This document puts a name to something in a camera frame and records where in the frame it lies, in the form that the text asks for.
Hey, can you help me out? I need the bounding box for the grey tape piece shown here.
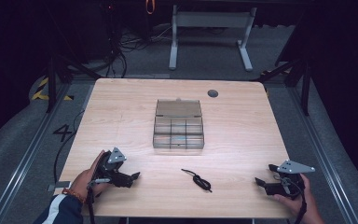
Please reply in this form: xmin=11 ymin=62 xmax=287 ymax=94
xmin=46 ymin=180 xmax=72 ymax=192

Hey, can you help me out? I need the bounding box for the yellow black floor tape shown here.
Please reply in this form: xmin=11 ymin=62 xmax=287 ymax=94
xmin=31 ymin=77 xmax=75 ymax=102

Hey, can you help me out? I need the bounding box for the clear plastic compartment box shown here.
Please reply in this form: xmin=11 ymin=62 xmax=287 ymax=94
xmin=152 ymin=98 xmax=206 ymax=150

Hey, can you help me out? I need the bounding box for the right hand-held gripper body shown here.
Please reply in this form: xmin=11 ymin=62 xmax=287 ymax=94
xmin=265 ymin=159 xmax=317 ymax=201

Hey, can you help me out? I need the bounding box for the white metal table frame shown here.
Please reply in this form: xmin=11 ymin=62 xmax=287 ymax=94
xmin=168 ymin=4 xmax=258 ymax=73

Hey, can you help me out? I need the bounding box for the aluminium floor rail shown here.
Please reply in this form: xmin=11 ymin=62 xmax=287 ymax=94
xmin=0 ymin=81 xmax=73 ymax=224
xmin=287 ymin=78 xmax=358 ymax=224

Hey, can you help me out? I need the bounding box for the black left gripper strap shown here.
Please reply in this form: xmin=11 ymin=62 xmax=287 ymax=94
xmin=86 ymin=182 xmax=97 ymax=224

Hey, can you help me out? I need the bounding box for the person's left hand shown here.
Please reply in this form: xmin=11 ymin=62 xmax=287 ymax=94
xmin=69 ymin=149 xmax=113 ymax=201

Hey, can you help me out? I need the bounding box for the black gripper strap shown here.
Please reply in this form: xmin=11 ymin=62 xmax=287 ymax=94
xmin=293 ymin=180 xmax=308 ymax=224
xmin=86 ymin=182 xmax=97 ymax=224

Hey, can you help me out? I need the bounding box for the orange beaded bracelet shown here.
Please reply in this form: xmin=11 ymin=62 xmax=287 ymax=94
xmin=62 ymin=187 xmax=87 ymax=203

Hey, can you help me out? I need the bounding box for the orange hanging strap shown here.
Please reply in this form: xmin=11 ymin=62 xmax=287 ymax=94
xmin=145 ymin=0 xmax=156 ymax=16

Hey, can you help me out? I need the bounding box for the bundle of black cables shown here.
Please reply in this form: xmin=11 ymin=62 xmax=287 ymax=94
xmin=99 ymin=3 xmax=175 ymax=78

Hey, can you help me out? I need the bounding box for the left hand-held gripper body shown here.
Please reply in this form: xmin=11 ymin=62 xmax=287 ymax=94
xmin=96 ymin=147 xmax=129 ymax=189

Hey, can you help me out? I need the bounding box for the black right gripper strap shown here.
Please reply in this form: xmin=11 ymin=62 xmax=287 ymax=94
xmin=293 ymin=180 xmax=308 ymax=224

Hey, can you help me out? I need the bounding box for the black metal stand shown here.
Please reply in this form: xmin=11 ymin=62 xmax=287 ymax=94
xmin=251 ymin=57 xmax=312 ymax=117
xmin=44 ymin=54 xmax=104 ymax=114

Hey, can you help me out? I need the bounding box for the black knotted cord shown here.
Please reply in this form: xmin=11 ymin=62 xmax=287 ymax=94
xmin=180 ymin=168 xmax=213 ymax=193

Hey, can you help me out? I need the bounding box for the black floor cable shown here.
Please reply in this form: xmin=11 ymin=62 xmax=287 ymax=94
xmin=52 ymin=108 xmax=86 ymax=185

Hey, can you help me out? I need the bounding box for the person's right hand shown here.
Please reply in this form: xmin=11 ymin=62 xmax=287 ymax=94
xmin=272 ymin=173 xmax=321 ymax=220

